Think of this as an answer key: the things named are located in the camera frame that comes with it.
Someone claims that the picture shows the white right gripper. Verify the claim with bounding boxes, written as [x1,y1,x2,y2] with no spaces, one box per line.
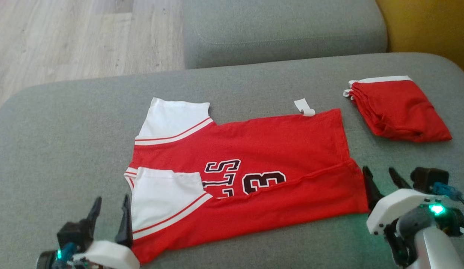
[362,166,442,268]

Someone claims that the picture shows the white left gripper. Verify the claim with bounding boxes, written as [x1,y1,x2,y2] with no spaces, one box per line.
[72,194,140,269]

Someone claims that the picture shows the red shorts with white trim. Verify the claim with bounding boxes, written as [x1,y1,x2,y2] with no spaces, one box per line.
[343,76,453,142]

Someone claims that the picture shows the red jersey with white sleeves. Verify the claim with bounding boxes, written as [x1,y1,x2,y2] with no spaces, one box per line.
[124,98,370,264]

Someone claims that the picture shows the yellow sofa back cushion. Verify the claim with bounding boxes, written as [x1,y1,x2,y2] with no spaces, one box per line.
[376,0,464,77]

